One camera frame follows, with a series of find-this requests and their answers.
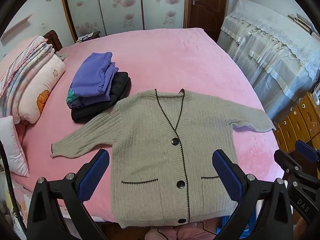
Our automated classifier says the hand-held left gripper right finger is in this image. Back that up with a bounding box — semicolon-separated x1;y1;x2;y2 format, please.
212;149;294;240

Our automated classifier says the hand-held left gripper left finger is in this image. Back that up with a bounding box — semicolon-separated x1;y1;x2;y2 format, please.
26;149;110;240

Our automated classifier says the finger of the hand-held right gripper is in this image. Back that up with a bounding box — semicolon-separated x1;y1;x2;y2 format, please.
274;149;316;230
294;140;320;180

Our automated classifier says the beige knit cardigan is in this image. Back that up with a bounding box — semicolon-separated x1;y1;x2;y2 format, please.
50;88;277;228

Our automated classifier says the wooden drawer cabinet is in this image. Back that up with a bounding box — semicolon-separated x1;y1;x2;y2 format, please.
274;92;320;153

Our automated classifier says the purple garment with teal print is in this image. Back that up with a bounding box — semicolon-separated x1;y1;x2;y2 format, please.
65;87;113;109

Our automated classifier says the small pale pink pillow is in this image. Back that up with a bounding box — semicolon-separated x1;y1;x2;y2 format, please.
0;116;30;178

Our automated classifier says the folded black garment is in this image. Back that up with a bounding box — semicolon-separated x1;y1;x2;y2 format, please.
71;71;132;124

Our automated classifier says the folded purple garment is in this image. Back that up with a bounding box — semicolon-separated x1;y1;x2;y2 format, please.
68;52;119;98

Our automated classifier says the cartoon print pink pillow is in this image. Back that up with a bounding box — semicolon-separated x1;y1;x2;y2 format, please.
12;54;66;125

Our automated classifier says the pink plush blanket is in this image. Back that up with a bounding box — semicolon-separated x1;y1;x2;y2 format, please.
11;27;285;223

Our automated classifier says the stack of books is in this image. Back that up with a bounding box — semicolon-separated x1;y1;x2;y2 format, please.
287;12;320;40

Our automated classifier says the folded striped quilt stack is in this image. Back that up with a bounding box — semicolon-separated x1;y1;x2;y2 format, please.
0;35;55;98

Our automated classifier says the brown wooden door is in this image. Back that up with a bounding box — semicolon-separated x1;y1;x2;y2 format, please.
184;0;230;40

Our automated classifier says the floral sliding door wardrobe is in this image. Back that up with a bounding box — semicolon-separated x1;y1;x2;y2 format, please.
59;0;187;42

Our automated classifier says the wall shelf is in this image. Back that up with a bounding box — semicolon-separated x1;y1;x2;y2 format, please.
0;14;33;42

